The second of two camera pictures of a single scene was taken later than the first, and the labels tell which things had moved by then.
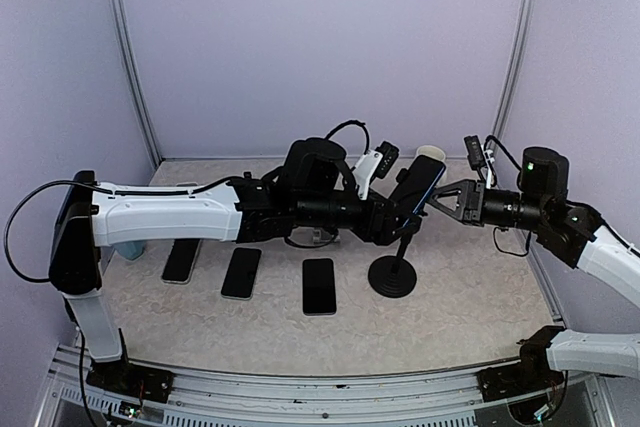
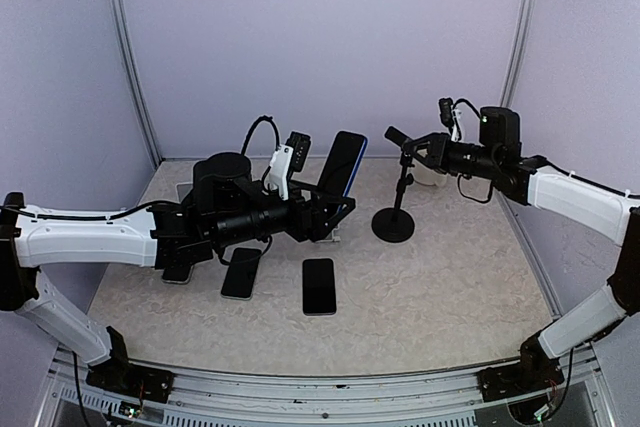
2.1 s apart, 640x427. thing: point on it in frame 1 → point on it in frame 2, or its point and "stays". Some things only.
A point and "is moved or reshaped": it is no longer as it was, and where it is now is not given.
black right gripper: x=471 y=206 → x=438 y=152
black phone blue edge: x=416 y=185 is moved or reshaped
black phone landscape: x=319 y=287 stays
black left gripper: x=384 y=235 → x=303 y=229
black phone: x=240 y=279 stays
